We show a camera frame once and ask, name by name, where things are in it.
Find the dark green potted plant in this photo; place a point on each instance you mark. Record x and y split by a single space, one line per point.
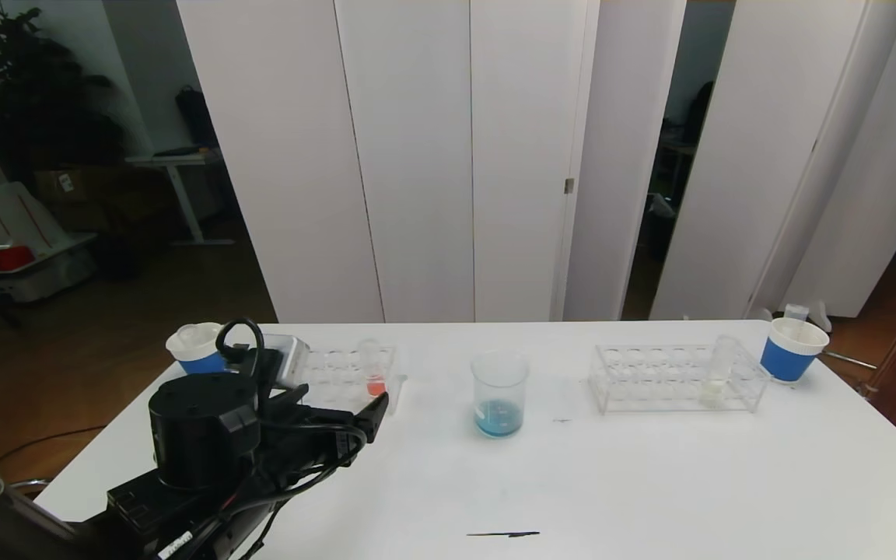
36 93

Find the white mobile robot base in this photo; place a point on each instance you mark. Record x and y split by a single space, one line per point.
36 271

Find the test tube with white pigment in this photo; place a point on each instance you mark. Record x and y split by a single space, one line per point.
714 387

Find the metal chair leg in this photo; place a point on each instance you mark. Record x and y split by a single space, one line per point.
28 484

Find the white folding partition panel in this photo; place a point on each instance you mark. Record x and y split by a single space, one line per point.
619 155
883 194
417 155
759 155

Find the brown cardboard box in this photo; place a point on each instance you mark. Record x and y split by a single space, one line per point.
67 183

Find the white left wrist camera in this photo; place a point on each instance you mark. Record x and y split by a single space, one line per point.
288 359

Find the thin metal rod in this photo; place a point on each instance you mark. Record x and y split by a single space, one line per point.
846 359

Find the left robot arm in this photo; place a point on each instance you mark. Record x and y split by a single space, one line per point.
199 435

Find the test tube with red pigment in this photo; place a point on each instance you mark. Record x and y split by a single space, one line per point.
796 311
375 385

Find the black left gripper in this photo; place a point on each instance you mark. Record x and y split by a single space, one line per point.
337 437

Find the white standing desk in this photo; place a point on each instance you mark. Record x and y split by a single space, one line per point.
176 159

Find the thin black stick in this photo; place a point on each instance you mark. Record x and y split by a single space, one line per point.
502 533

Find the white partition foot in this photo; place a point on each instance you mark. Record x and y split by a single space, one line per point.
823 319

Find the black bag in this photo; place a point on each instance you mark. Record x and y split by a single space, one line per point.
197 115

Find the blue and white paper cup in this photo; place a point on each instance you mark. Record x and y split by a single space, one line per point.
197 364
789 362

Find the clear glass beaker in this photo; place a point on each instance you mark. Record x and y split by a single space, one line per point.
500 420

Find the clear acrylic test tube rack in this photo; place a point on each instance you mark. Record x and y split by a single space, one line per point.
339 373
666 398

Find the test tube with blue pigment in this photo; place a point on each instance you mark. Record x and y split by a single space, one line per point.
197 333

